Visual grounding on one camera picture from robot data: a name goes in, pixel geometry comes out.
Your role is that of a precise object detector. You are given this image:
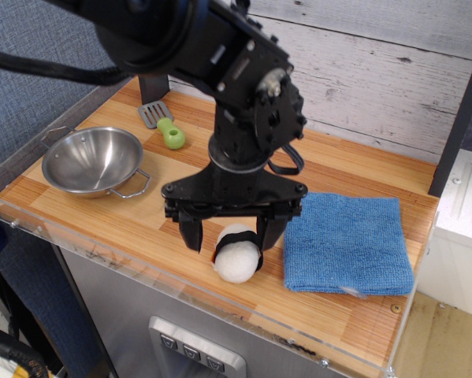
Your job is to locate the white sushi with black band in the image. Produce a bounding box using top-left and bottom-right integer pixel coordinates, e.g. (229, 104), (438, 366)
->
(212, 224), (261, 284)

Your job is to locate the clear acrylic front guard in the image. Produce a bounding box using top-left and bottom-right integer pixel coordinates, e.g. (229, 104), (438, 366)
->
(0, 190), (441, 378)

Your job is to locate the silver dispenser button panel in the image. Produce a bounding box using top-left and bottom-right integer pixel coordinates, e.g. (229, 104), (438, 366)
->
(148, 316), (247, 377)

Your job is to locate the dark left vertical post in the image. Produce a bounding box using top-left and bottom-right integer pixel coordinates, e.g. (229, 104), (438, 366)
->
(139, 75), (170, 105)

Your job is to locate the yellow object at corner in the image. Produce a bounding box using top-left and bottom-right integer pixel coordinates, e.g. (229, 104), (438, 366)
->
(12, 365), (32, 378)

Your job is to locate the black braided cable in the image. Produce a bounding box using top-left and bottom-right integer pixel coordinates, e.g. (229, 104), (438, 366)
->
(0, 45), (130, 87)

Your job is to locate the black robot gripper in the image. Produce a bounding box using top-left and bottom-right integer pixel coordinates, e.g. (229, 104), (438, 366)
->
(162, 163), (307, 252)

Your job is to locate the dark right vertical post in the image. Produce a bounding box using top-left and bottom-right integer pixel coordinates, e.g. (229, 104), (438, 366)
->
(428, 73), (472, 198)

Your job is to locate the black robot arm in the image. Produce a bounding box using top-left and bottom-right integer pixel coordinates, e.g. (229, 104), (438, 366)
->
(59, 1), (307, 250)

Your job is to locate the green handled grey spatula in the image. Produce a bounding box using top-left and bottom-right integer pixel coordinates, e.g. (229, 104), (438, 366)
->
(138, 101), (186, 150)

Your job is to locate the stainless steel toy cabinet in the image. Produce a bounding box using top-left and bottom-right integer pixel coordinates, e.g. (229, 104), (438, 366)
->
(60, 248), (340, 377)

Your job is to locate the stainless steel bowl with handles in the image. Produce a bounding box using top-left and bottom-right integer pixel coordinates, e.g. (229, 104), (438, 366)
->
(40, 126), (151, 199)

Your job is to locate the white ribbed side appliance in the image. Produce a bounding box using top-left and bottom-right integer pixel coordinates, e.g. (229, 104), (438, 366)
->
(418, 150), (472, 314)

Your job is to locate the blue folded cloth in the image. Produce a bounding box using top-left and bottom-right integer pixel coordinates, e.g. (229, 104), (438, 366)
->
(284, 193), (414, 297)

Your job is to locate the dark vertical post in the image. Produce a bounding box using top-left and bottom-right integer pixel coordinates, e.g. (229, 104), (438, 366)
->
(428, 73), (472, 198)
(139, 75), (170, 105)

